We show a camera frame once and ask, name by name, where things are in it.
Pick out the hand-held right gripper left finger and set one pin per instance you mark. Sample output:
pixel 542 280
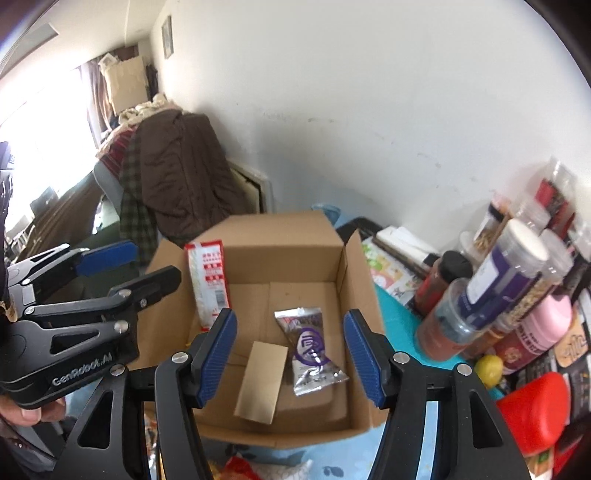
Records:
pixel 217 355

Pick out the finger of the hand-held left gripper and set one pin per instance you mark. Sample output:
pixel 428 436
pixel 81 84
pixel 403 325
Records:
pixel 106 256
pixel 152 281

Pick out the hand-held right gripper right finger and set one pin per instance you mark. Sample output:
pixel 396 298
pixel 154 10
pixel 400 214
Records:
pixel 364 360

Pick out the small gold box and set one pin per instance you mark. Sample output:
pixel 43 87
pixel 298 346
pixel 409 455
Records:
pixel 261 383

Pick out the purple silver foil packet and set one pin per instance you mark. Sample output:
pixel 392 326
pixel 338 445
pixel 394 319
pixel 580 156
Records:
pixel 311 350

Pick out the long red white packet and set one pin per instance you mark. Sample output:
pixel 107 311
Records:
pixel 210 281

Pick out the large red yellow snack packet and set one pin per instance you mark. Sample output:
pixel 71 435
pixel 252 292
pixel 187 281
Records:
pixel 240 468

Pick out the cardboard box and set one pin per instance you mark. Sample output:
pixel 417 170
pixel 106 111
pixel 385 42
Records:
pixel 286 254

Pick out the person's left hand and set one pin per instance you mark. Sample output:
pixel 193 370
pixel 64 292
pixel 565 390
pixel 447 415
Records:
pixel 27 417

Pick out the green checked cloth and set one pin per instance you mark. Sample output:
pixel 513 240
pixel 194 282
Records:
pixel 136 203

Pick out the grey chair back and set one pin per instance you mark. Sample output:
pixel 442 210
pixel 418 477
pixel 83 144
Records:
pixel 107 182

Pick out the large clear jar of red spice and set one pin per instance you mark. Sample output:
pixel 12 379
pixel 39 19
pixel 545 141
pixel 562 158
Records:
pixel 443 327

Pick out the stack of books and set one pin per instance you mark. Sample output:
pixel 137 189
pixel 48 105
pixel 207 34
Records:
pixel 388 272

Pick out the brown quilted jacket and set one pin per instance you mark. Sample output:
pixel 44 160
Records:
pixel 180 175

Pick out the dark capped red bottle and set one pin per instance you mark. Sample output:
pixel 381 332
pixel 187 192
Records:
pixel 438 272

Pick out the small jar of red spice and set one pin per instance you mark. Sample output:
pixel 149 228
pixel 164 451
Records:
pixel 485 344

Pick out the yellow green fruit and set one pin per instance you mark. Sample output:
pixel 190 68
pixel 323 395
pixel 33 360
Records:
pixel 488 371

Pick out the window curtain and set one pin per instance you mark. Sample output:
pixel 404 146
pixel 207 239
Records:
pixel 94 106

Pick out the pile of clothes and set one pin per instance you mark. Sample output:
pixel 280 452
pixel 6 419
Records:
pixel 147 110

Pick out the clear jar with purple label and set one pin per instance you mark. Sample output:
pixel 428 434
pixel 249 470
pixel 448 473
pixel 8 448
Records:
pixel 503 272

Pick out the tall cardboard carton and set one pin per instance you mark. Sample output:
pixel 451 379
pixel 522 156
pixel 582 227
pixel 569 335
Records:
pixel 129 83

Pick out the red tin canister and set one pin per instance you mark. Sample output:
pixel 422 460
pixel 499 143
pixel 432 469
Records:
pixel 533 415

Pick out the pink lidded bottle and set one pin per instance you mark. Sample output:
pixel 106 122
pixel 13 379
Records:
pixel 545 327

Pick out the clear jar of nuts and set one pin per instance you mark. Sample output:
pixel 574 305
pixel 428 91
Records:
pixel 491 224

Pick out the clear jar of oats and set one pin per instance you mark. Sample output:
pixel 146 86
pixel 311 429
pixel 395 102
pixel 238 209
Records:
pixel 540 295

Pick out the black printed pouch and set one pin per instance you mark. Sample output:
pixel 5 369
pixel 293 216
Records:
pixel 577 346

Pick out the clear jar with black label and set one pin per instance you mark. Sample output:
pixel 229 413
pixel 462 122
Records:
pixel 579 258

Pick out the clear jar with red label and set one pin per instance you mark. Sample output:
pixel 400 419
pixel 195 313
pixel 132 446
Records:
pixel 551 194

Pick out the white wall hatch frame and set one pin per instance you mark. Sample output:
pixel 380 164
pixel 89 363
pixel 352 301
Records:
pixel 256 184

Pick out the wall picture frame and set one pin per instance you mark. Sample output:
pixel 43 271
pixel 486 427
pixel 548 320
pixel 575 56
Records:
pixel 167 37

